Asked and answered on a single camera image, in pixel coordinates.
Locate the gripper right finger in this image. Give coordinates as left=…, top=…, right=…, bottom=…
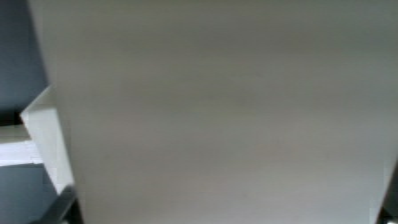
left=372, top=160, right=398, bottom=224

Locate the white cabinet body box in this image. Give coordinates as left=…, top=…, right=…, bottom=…
left=0, top=88, right=74, bottom=193

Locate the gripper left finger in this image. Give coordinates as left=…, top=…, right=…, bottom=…
left=28, top=185, right=79, bottom=224

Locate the white cabinet top block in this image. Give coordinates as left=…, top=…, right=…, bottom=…
left=29, top=0, right=398, bottom=224

